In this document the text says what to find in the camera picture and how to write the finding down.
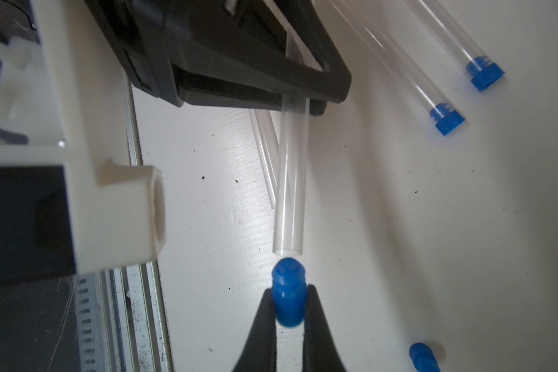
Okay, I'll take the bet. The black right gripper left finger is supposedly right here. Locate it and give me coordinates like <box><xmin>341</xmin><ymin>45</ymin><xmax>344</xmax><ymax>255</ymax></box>
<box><xmin>233</xmin><ymin>288</ymin><xmax>277</xmax><ymax>372</ymax></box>

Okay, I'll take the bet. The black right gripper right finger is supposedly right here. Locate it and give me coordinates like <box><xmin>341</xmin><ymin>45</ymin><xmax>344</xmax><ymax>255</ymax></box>
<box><xmin>302</xmin><ymin>285</ymin><xmax>346</xmax><ymax>372</ymax></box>

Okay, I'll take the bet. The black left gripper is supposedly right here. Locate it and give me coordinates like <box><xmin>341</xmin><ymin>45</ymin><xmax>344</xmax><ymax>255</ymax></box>
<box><xmin>85</xmin><ymin>1</ymin><xmax>352</xmax><ymax>116</ymax></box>

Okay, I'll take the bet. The blue stopper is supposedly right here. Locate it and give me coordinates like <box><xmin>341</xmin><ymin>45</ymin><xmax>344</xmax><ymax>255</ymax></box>
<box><xmin>409</xmin><ymin>343</ymin><xmax>441</xmax><ymax>372</ymax></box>
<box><xmin>429</xmin><ymin>103</ymin><xmax>465</xmax><ymax>136</ymax></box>
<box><xmin>271</xmin><ymin>257</ymin><xmax>308</xmax><ymax>328</ymax></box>
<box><xmin>466</xmin><ymin>56</ymin><xmax>505</xmax><ymax>92</ymax></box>

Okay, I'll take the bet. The clear test tube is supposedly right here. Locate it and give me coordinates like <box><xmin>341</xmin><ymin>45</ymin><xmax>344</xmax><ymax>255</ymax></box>
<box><xmin>272</xmin><ymin>27</ymin><xmax>312</xmax><ymax>257</ymax></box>
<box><xmin>248</xmin><ymin>109</ymin><xmax>279</xmax><ymax>209</ymax></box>
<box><xmin>405</xmin><ymin>0</ymin><xmax>486</xmax><ymax>68</ymax></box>
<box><xmin>330</xmin><ymin>1</ymin><xmax>456</xmax><ymax>122</ymax></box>

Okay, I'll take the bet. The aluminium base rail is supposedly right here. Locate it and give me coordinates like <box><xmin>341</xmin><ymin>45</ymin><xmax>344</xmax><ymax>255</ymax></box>
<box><xmin>74</xmin><ymin>262</ymin><xmax>174</xmax><ymax>371</ymax></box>

